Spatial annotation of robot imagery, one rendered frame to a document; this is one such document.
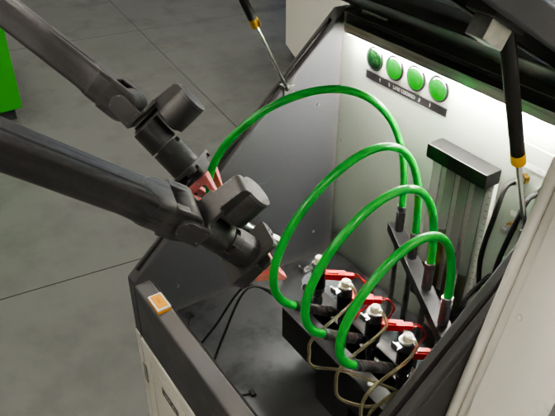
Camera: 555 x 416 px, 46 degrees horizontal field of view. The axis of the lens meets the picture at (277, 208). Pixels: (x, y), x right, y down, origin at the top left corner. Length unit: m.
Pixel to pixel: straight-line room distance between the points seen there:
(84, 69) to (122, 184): 0.36
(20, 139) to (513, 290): 0.66
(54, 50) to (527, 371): 0.91
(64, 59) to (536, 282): 0.84
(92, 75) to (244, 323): 0.65
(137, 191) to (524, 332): 0.55
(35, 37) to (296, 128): 0.58
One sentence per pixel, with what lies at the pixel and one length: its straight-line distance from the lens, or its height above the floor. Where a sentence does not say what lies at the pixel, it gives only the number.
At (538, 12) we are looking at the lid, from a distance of 0.71.
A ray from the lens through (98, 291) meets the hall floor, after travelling 2.94.
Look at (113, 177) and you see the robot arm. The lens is 0.88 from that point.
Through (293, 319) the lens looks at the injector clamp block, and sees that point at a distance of 1.30.
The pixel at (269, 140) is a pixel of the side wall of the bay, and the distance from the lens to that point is 1.44.
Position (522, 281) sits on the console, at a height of 1.31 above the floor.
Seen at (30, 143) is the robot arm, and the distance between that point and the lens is 0.83.
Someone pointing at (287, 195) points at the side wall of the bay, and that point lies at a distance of 1.54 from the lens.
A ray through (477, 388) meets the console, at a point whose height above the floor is 1.13.
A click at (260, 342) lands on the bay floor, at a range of 1.46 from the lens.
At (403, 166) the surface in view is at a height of 1.25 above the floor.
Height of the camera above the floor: 1.87
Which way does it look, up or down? 34 degrees down
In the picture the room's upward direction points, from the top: straight up
